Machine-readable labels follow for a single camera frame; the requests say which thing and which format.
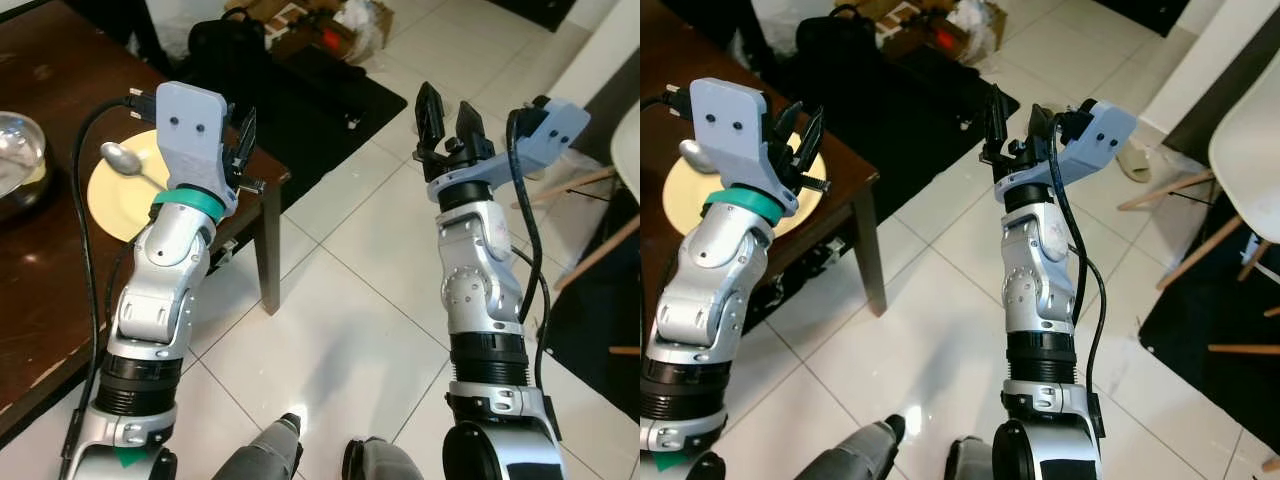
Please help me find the beige slipper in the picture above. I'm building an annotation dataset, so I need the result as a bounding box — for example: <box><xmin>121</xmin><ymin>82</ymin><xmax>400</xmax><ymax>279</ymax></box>
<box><xmin>1114</xmin><ymin>139</ymin><xmax>1153</xmax><ymax>184</ymax></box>

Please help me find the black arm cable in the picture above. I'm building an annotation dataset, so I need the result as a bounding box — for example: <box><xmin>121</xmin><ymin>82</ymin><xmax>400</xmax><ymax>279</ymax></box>
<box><xmin>503</xmin><ymin>107</ymin><xmax>554</xmax><ymax>401</ymax></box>
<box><xmin>58</xmin><ymin>87</ymin><xmax>161</xmax><ymax>480</ymax></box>
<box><xmin>1044</xmin><ymin>110</ymin><xmax>1110</xmax><ymax>401</ymax></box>
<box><xmin>640</xmin><ymin>88</ymin><xmax>693</xmax><ymax>113</ymax></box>

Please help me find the black backpack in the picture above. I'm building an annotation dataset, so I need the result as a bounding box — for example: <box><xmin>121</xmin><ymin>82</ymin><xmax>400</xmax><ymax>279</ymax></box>
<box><xmin>794</xmin><ymin>4</ymin><xmax>882</xmax><ymax>79</ymax></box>
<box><xmin>187</xmin><ymin>7</ymin><xmax>272</xmax><ymax>87</ymax></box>

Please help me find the brown cardboard box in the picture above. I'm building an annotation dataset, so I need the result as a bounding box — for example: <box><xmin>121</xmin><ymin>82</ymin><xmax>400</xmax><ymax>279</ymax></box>
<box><xmin>238</xmin><ymin>0</ymin><xmax>397</xmax><ymax>63</ymax></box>
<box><xmin>868</xmin><ymin>0</ymin><xmax>1007</xmax><ymax>63</ymax></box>

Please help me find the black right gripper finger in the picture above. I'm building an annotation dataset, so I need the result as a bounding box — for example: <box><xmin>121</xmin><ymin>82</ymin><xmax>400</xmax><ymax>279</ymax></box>
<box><xmin>982</xmin><ymin>84</ymin><xmax>1011</xmax><ymax>153</ymax></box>
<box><xmin>1024</xmin><ymin>104</ymin><xmax>1054</xmax><ymax>151</ymax></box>
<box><xmin>414</xmin><ymin>81</ymin><xmax>448</xmax><ymax>156</ymax></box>
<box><xmin>454</xmin><ymin>99</ymin><xmax>492</xmax><ymax>161</ymax></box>

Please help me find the white chair with wooden legs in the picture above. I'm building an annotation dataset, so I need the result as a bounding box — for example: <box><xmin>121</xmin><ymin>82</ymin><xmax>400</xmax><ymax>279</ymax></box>
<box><xmin>1117</xmin><ymin>48</ymin><xmax>1280</xmax><ymax>293</ymax></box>
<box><xmin>514</xmin><ymin>99</ymin><xmax>641</xmax><ymax>293</ymax></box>

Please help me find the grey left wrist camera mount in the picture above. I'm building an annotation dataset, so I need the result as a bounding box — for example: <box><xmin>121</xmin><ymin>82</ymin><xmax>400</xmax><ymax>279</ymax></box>
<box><xmin>689</xmin><ymin>77</ymin><xmax>801</xmax><ymax>217</ymax></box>
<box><xmin>155</xmin><ymin>82</ymin><xmax>242</xmax><ymax>217</ymax></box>

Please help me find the grey right robot leg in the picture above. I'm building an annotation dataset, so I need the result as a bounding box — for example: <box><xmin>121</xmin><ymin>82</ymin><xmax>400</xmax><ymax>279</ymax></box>
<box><xmin>341</xmin><ymin>436</ymin><xmax>428</xmax><ymax>480</ymax></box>
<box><xmin>944</xmin><ymin>434</ymin><xmax>1002</xmax><ymax>480</ymax></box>

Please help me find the grey left robot leg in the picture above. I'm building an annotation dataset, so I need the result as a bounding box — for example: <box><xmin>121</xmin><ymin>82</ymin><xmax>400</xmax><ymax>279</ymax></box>
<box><xmin>794</xmin><ymin>414</ymin><xmax>908</xmax><ymax>480</ymax></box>
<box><xmin>209</xmin><ymin>411</ymin><xmax>305</xmax><ymax>480</ymax></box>

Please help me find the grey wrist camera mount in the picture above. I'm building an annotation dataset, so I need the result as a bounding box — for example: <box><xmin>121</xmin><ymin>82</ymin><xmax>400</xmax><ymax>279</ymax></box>
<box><xmin>689</xmin><ymin>77</ymin><xmax>801</xmax><ymax>217</ymax></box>
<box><xmin>427</xmin><ymin>96</ymin><xmax>592</xmax><ymax>212</ymax></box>
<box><xmin>994</xmin><ymin>99</ymin><xmax>1139</xmax><ymax>193</ymax></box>
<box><xmin>155</xmin><ymin>82</ymin><xmax>242</xmax><ymax>217</ymax></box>

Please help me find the white plastic bag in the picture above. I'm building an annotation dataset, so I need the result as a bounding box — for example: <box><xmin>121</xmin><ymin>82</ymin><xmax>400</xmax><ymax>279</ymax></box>
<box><xmin>334</xmin><ymin>0</ymin><xmax>388</xmax><ymax>43</ymax></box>
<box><xmin>944</xmin><ymin>0</ymin><xmax>1002</xmax><ymax>47</ymax></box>

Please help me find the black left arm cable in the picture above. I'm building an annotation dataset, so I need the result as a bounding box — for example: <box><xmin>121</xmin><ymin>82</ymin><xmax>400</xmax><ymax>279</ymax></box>
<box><xmin>640</xmin><ymin>88</ymin><xmax>693</xmax><ymax>113</ymax></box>
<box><xmin>58</xmin><ymin>87</ymin><xmax>161</xmax><ymax>480</ymax></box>

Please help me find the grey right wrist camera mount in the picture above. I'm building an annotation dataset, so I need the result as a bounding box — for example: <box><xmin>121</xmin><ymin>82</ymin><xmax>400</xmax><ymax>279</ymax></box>
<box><xmin>994</xmin><ymin>99</ymin><xmax>1139</xmax><ymax>193</ymax></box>
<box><xmin>427</xmin><ymin>96</ymin><xmax>592</xmax><ymax>212</ymax></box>

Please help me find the black floor mat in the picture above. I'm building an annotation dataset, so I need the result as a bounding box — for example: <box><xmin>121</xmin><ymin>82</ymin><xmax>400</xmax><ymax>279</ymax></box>
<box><xmin>775</xmin><ymin>38</ymin><xmax>1023</xmax><ymax>223</ymax></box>
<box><xmin>172</xmin><ymin>42</ymin><xmax>412</xmax><ymax>219</ymax></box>

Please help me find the grey robot leg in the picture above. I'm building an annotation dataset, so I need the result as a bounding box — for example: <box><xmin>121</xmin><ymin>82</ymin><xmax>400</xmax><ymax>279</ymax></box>
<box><xmin>944</xmin><ymin>434</ymin><xmax>1002</xmax><ymax>480</ymax></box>
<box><xmin>209</xmin><ymin>411</ymin><xmax>305</xmax><ymax>480</ymax></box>
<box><xmin>794</xmin><ymin>414</ymin><xmax>908</xmax><ymax>480</ymax></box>
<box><xmin>341</xmin><ymin>436</ymin><xmax>428</xmax><ymax>480</ymax></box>

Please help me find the silver metal spoon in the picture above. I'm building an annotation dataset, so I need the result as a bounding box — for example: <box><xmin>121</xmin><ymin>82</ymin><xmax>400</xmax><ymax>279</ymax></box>
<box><xmin>677</xmin><ymin>139</ymin><xmax>709</xmax><ymax>178</ymax></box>
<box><xmin>99</xmin><ymin>141</ymin><xmax>168</xmax><ymax>192</ymax></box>

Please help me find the pale yellow round plate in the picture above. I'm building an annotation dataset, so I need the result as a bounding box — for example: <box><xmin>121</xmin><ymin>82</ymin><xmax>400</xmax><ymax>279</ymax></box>
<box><xmin>87</xmin><ymin>129</ymin><xmax>203</xmax><ymax>244</ymax></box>
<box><xmin>661</xmin><ymin>138</ymin><xmax>830</xmax><ymax>240</ymax></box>

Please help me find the dark rug under chair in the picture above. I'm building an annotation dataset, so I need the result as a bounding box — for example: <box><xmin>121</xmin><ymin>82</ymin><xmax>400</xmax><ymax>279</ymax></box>
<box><xmin>1138</xmin><ymin>198</ymin><xmax>1280</xmax><ymax>453</ymax></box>
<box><xmin>543</xmin><ymin>185</ymin><xmax>641</xmax><ymax>423</ymax></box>

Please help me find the clear glass bowl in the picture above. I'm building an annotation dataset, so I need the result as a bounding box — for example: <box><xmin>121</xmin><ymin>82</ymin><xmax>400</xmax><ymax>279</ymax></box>
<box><xmin>0</xmin><ymin>110</ymin><xmax>50</xmax><ymax>217</ymax></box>

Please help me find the dark brown wooden table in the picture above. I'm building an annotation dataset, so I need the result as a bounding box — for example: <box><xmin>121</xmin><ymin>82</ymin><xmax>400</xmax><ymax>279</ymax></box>
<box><xmin>640</xmin><ymin>0</ymin><xmax>890</xmax><ymax>333</ymax></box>
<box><xmin>0</xmin><ymin>0</ymin><xmax>292</xmax><ymax>448</ymax></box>

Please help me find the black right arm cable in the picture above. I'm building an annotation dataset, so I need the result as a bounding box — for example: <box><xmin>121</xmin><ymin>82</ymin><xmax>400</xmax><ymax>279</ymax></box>
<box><xmin>1044</xmin><ymin>110</ymin><xmax>1110</xmax><ymax>401</ymax></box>
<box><xmin>503</xmin><ymin>107</ymin><xmax>554</xmax><ymax>401</ymax></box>

